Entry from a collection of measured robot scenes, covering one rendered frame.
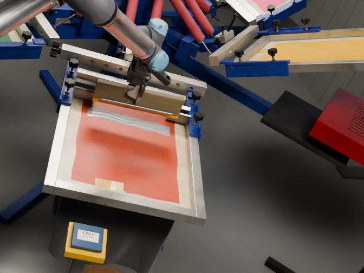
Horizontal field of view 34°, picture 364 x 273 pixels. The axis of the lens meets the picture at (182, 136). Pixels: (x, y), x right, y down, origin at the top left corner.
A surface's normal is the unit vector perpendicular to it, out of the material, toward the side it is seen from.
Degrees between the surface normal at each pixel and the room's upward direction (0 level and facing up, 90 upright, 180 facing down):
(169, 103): 88
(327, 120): 0
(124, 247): 97
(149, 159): 0
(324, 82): 90
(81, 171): 0
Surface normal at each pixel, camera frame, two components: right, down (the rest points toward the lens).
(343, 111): 0.32, -0.76
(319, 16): -0.90, -0.07
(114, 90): 0.05, 0.57
